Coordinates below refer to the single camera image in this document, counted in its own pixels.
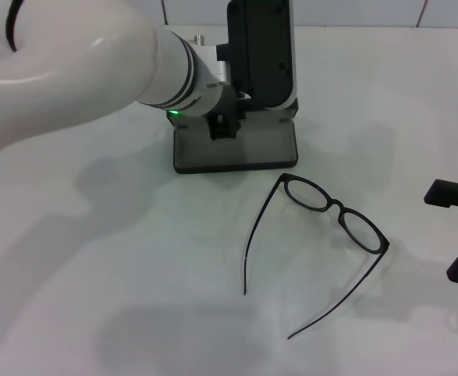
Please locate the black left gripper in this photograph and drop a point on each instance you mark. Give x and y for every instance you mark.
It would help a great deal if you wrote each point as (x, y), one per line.
(234, 103)

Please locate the black glasses case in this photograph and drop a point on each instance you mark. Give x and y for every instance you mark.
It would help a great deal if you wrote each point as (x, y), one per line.
(236, 156)

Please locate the black glasses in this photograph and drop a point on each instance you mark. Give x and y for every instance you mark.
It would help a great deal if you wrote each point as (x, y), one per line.
(334, 204)

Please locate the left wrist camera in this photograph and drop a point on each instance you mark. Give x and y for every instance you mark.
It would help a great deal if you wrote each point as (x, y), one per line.
(260, 51)

